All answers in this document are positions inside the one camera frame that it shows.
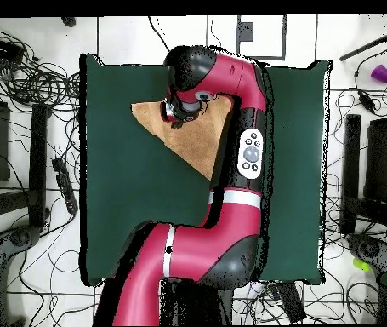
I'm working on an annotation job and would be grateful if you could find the black cable tangle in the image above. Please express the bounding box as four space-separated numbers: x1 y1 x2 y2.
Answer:
0 20 82 113

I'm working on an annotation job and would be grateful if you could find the dark green table cloth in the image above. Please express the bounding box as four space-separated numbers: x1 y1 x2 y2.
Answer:
78 53 332 287

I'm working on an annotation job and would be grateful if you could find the black power strip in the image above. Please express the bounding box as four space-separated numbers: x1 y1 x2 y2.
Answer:
51 158 79 215

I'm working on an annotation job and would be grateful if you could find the dark grey stand foot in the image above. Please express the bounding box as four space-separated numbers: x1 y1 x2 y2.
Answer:
0 224 42 326
347 232 387 277

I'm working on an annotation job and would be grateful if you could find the dark grey square patch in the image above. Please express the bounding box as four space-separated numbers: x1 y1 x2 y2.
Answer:
236 21 254 43

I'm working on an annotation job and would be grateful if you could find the black power adapter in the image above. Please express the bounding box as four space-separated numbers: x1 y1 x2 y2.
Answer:
357 90 378 116

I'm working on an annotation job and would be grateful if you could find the black upright bar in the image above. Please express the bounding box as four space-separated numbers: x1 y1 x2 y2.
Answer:
344 113 362 236
28 103 50 228

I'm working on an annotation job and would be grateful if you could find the orange terry towel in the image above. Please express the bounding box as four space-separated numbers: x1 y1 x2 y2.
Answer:
130 96 234 181

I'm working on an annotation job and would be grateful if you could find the black tripod pole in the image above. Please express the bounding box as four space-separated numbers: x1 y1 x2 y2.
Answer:
339 14 387 62

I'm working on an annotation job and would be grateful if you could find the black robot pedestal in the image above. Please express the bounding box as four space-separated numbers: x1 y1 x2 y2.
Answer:
158 278 234 326

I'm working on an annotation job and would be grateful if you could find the purple cup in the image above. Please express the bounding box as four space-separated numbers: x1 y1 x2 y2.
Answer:
370 64 387 84

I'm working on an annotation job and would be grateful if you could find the black rectangular block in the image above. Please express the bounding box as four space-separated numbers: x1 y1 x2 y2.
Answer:
274 280 307 324

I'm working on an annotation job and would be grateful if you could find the yellow-green small object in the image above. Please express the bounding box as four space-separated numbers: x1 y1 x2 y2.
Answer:
352 256 373 273

